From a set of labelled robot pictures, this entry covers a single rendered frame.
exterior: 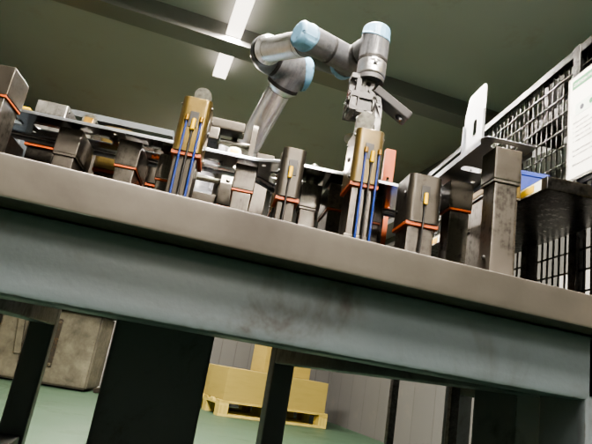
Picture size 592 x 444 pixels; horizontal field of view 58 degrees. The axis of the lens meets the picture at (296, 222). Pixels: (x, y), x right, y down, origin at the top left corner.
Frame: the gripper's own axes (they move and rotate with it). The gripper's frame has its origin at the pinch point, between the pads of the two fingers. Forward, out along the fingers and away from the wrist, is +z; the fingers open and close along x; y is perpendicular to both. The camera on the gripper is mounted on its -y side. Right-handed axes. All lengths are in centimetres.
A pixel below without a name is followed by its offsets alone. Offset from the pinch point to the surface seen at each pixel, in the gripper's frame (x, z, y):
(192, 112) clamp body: 22.0, 10.1, 41.2
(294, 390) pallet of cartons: -522, 75, -78
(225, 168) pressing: -3.7, 11.0, 33.5
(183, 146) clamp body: 21.9, 17.4, 41.3
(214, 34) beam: -260, -188, 73
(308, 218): 2.1, 20.6, 12.2
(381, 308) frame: 64, 47, 11
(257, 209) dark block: -18.5, 15.1, 23.4
